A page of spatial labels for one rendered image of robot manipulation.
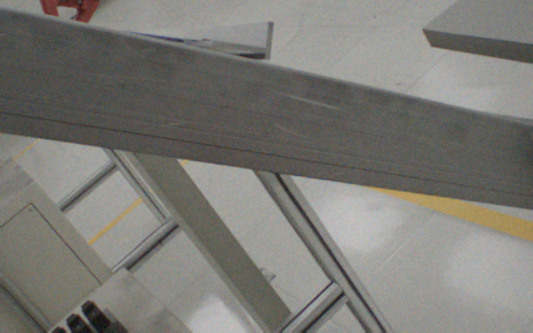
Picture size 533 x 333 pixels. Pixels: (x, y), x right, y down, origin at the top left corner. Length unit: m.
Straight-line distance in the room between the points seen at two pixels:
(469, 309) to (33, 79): 1.37
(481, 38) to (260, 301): 0.67
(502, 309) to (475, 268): 0.16
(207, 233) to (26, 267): 0.64
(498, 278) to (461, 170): 1.18
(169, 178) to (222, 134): 0.96
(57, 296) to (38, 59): 1.61
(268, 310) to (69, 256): 0.62
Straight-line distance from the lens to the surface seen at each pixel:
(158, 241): 1.98
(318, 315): 1.37
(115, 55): 0.40
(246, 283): 1.50
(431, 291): 1.76
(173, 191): 1.39
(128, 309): 1.07
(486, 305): 1.65
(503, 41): 1.18
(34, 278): 1.96
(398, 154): 0.49
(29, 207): 1.91
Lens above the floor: 1.09
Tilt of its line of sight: 24 degrees down
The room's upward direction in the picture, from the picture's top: 34 degrees counter-clockwise
